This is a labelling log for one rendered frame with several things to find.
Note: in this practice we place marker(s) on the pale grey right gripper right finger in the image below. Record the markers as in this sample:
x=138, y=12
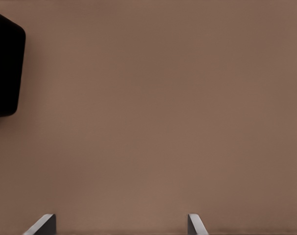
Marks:
x=194, y=226

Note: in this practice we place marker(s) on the black storage box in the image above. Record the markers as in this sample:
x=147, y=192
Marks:
x=5, y=68

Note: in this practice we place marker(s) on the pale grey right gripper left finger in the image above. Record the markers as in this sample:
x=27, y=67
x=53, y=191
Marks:
x=46, y=226

